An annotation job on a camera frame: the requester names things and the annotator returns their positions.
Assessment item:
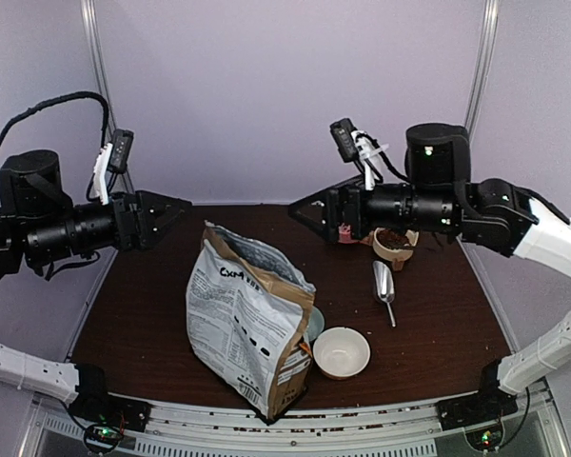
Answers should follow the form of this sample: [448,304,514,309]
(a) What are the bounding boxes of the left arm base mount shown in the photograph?
[63,364,151,456]

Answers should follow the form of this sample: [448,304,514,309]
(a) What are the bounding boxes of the dog food bag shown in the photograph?
[186,222,316,424]

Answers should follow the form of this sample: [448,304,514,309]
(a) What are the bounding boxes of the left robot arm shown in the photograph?
[0,149,192,423]

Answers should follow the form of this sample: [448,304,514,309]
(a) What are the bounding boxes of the aluminium corner post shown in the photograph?
[464,0,500,136]
[80,0,116,133]

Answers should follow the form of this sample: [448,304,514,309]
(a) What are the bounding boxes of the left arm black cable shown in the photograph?
[0,91,113,201]

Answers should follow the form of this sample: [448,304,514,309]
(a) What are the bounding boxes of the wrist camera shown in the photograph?
[85,129,136,207]
[329,118,391,191]

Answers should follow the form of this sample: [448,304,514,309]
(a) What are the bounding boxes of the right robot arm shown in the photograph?
[288,118,571,278]

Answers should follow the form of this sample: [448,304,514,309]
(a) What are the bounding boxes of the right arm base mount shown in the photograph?
[436,360,518,453]

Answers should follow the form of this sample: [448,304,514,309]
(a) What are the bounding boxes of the teal ceramic bowl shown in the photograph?
[306,307,325,342]

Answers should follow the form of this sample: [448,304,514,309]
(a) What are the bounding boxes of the right aluminium corner post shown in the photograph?
[464,0,500,136]

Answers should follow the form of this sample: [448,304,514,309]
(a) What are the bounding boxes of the front aluminium frame rail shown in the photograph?
[28,366,567,457]

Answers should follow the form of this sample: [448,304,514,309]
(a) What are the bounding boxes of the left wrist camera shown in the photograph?
[85,129,136,207]

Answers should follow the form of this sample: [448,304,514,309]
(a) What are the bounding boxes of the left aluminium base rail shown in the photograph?
[65,249,118,361]

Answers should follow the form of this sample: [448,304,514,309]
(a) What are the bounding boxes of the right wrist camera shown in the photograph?
[329,118,391,191]

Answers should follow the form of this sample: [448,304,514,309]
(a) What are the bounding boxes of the left aluminium corner post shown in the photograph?
[80,0,116,133]

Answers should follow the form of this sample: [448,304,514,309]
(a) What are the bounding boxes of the pink pet bowl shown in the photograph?
[338,224,359,244]

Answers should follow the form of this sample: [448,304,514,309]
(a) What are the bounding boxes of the white ceramic bowl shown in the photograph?
[313,327,371,380]

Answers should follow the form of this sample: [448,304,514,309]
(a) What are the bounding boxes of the metal food scoop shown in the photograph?
[372,261,397,328]

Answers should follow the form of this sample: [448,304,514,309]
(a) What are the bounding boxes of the cream pet bowl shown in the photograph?
[372,228,419,272]

